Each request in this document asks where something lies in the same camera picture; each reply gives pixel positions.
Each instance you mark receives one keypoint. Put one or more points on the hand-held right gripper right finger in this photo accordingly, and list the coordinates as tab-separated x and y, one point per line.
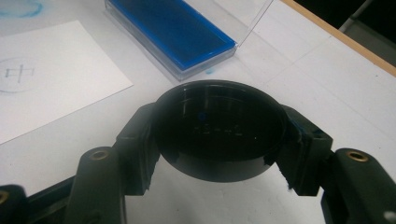
336	174

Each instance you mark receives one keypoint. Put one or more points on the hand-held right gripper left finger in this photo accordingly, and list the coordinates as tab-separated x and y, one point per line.
102	174

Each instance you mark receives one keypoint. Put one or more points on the small white paper sheet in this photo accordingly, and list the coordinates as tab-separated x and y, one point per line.
56	81

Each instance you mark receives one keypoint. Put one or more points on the black round stamp cap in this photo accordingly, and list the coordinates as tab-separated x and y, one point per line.
218	130

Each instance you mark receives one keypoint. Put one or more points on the blue ink pad box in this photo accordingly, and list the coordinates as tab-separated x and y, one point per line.
174	31

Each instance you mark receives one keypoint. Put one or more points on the white metal desk frame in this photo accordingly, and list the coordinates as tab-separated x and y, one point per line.
355	15

